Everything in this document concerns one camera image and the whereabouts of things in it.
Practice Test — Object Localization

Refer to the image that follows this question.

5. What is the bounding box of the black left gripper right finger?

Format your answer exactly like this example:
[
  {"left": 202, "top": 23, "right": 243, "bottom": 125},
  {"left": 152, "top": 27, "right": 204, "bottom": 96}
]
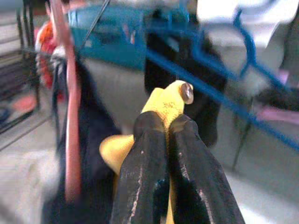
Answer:
[{"left": 169, "top": 114, "right": 246, "bottom": 224}]

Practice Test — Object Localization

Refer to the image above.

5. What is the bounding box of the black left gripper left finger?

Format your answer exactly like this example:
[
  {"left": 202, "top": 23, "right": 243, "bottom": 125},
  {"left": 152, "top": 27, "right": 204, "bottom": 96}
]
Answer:
[{"left": 109, "top": 111, "right": 170, "bottom": 224}]

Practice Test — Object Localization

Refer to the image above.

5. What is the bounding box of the yellow garment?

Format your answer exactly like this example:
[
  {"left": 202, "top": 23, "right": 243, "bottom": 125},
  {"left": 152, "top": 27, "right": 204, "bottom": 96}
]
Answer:
[{"left": 99, "top": 79, "right": 195, "bottom": 224}]

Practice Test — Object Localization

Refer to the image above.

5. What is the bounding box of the blue plastic hanger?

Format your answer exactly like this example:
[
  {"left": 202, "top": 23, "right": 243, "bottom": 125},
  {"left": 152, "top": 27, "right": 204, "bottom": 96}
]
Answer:
[{"left": 144, "top": 9, "right": 299, "bottom": 153}]

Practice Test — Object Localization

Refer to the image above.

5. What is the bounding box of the pink plastic hanger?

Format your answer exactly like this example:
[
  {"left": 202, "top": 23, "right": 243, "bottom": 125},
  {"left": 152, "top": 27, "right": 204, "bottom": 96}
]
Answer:
[{"left": 47, "top": 0, "right": 83, "bottom": 204}]

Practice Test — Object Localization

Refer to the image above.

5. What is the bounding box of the navy blue garment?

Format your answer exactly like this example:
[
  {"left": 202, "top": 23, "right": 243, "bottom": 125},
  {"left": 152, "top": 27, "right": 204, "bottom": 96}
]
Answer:
[{"left": 43, "top": 58, "right": 122, "bottom": 224}]

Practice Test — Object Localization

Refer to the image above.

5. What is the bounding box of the black garment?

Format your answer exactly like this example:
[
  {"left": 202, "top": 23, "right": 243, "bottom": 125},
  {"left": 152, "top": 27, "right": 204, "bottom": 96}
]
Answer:
[{"left": 143, "top": 9, "right": 229, "bottom": 147}]

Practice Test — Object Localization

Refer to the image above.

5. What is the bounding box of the pink mat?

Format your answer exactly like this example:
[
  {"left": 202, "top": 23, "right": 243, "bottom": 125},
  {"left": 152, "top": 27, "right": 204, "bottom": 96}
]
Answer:
[{"left": 256, "top": 105, "right": 299, "bottom": 125}]

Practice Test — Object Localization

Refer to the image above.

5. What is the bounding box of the blue hard suitcase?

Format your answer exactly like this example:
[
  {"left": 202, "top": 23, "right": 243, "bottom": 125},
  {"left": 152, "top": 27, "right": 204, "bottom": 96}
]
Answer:
[{"left": 67, "top": 4, "right": 188, "bottom": 71}]

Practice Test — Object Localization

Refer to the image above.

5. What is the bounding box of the black metal drying rack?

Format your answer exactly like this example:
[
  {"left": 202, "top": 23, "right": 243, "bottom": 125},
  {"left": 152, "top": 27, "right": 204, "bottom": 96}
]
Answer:
[{"left": 0, "top": 0, "right": 111, "bottom": 150}]

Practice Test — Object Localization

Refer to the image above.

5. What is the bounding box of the red clothes heap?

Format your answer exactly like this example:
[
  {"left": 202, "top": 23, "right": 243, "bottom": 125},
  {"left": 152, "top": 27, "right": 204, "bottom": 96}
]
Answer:
[{"left": 35, "top": 21, "right": 62, "bottom": 90}]

